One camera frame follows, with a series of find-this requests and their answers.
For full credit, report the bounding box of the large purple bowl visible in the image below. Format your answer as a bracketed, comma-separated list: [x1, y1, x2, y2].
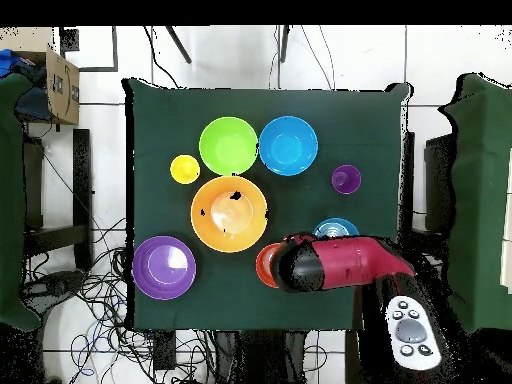
[131, 234, 198, 302]

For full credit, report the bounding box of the black pedestal leg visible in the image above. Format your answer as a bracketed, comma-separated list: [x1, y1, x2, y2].
[21, 269, 87, 317]

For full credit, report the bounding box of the large blue bowl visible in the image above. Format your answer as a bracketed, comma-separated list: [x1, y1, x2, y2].
[258, 115, 320, 177]

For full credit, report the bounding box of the cardboard box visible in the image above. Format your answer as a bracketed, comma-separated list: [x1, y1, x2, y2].
[0, 26, 81, 126]

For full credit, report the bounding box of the blue cloth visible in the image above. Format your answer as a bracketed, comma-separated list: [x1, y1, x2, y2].
[0, 48, 29, 79]

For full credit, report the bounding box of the tangle of floor cables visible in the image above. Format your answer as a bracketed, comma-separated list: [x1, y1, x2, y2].
[23, 215, 225, 384]

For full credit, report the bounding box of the green cloth side table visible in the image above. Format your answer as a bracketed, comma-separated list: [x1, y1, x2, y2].
[437, 72, 512, 333]
[0, 73, 43, 333]

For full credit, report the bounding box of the red small bowl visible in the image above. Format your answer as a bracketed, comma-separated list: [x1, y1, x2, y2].
[255, 242, 282, 290]

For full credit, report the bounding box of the black stool frame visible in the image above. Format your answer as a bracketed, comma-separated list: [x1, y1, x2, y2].
[399, 131, 455, 257]
[21, 127, 94, 273]

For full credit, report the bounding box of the light blue small bowl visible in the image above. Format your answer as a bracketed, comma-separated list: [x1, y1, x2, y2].
[312, 217, 360, 240]

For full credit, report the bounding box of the black power strip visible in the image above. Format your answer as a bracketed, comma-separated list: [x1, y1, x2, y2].
[152, 330, 178, 371]

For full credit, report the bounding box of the large orange bowl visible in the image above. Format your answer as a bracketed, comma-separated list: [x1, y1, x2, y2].
[190, 175, 270, 254]

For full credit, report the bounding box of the purple cup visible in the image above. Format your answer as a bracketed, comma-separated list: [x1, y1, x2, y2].
[330, 164, 363, 196]

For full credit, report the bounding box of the black tripod leg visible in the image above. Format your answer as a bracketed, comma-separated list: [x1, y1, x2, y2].
[164, 25, 193, 65]
[278, 25, 291, 64]

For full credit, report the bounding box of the large green bowl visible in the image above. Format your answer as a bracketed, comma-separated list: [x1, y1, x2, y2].
[198, 116, 260, 178]

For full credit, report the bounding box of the black metal frame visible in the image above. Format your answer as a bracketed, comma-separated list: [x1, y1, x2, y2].
[58, 25, 120, 74]

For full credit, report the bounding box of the dark green tablecloth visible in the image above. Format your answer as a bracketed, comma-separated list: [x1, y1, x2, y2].
[121, 77, 413, 333]

